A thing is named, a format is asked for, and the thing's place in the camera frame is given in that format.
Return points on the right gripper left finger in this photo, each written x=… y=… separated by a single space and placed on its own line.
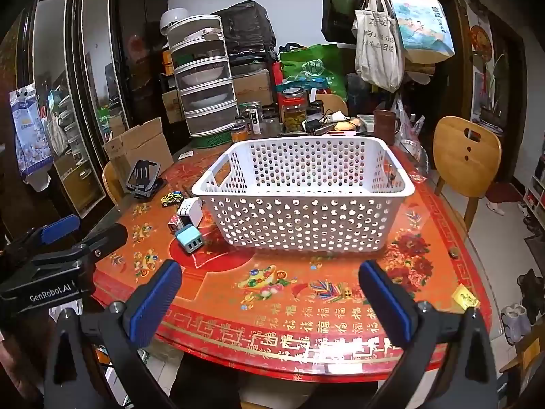
x=74 y=376

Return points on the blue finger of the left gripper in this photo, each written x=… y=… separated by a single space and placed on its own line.
x=59 y=229

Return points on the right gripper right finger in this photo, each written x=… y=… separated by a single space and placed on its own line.
x=466 y=377

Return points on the red polka dot charger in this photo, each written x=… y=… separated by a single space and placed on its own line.
x=175 y=224

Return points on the yellow toy car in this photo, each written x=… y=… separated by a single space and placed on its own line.
x=172 y=198

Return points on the teal usb charger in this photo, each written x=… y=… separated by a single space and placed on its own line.
x=189 y=238

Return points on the white usb charger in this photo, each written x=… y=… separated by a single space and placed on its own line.
x=190 y=211

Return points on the white perforated plastic basket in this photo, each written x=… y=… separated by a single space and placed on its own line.
x=321 y=194

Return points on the grey slippers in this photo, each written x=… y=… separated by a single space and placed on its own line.
x=516 y=324

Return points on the blue white snack bag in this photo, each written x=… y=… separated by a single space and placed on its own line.
x=31 y=144

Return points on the black phone stand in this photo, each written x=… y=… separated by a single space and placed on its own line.
x=144 y=180

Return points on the cardboard box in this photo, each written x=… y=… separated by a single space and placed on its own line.
x=145 y=142

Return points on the red patterned tablecloth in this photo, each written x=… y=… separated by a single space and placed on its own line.
x=292 y=315

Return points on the green woven basket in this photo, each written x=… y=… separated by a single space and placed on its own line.
x=212 y=141

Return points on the dark wooden cabinet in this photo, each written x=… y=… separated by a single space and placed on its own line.
x=96 y=67

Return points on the metal binder clip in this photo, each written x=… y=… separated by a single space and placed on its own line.
x=391 y=174

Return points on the wooden chair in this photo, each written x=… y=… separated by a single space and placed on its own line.
x=467 y=158

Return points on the tiered food cover rack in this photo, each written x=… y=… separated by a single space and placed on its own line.
x=202 y=73

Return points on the brown ceramic mug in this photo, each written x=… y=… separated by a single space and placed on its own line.
x=386 y=126

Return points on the red lid pickle jar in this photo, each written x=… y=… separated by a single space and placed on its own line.
x=294 y=104

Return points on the black duffel bag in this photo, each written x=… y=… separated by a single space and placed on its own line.
x=246 y=26

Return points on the beige canvas tote bag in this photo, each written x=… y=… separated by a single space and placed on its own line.
x=379 y=56

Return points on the green shopping bag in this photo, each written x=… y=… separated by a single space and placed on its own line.
x=320 y=64

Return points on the blue illustrated tote bag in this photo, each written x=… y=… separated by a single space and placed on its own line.
x=424 y=31

